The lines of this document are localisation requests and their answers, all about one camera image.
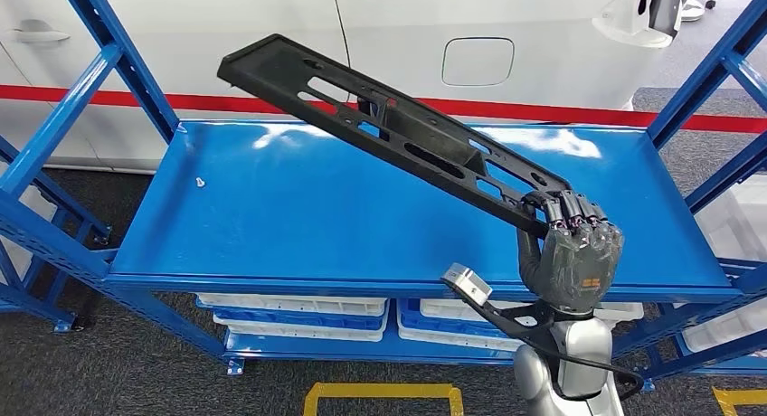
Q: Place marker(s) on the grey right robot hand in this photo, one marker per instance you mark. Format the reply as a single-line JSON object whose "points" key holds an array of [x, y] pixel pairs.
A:
{"points": [[575, 263]]}

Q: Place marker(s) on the long black plastic part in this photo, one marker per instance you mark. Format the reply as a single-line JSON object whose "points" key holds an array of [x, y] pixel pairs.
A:
{"points": [[419, 132]]}

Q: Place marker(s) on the blue metal shelf rack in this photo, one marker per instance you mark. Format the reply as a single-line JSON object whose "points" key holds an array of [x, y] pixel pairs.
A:
{"points": [[36, 304], [299, 209], [707, 356]]}

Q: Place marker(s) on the white plastic crate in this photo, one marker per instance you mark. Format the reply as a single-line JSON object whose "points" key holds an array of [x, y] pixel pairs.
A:
{"points": [[299, 305], [287, 334], [443, 340], [443, 310]]}

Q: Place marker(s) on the translucent white storage crate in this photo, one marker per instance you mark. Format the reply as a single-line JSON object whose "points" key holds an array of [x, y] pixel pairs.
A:
{"points": [[737, 221]]}

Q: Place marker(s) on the blue plastic crate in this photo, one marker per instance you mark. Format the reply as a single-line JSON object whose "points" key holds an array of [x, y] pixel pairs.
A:
{"points": [[287, 320], [413, 320]]}

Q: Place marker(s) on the yellow floor tape marking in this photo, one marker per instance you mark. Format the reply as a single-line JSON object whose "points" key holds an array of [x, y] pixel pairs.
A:
{"points": [[383, 390], [737, 396]]}

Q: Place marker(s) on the small silver screw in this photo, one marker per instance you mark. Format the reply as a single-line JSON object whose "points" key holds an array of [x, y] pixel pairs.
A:
{"points": [[199, 182]]}

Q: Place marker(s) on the white car body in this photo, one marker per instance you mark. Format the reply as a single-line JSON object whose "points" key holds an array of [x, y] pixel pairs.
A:
{"points": [[239, 18]]}

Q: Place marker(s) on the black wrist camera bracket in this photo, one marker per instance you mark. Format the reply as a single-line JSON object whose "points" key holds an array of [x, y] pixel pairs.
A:
{"points": [[497, 320]]}

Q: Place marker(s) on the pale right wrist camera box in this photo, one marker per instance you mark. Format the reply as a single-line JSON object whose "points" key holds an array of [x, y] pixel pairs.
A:
{"points": [[470, 281]]}

